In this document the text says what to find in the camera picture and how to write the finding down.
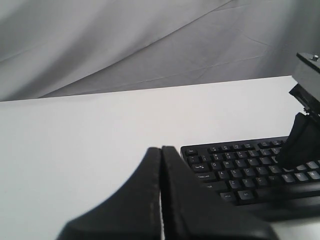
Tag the black acer keyboard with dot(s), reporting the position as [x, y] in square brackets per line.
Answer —
[246, 174]

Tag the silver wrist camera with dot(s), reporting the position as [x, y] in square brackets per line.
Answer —
[307, 71]

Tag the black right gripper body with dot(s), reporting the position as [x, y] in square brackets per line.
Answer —
[309, 101]

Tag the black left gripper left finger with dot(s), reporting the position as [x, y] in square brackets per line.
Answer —
[132, 213]

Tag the grey backdrop cloth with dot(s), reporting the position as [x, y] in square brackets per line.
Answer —
[54, 48]

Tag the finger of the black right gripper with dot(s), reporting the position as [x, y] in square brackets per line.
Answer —
[300, 119]
[303, 145]

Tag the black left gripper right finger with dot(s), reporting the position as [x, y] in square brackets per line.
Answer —
[191, 211]

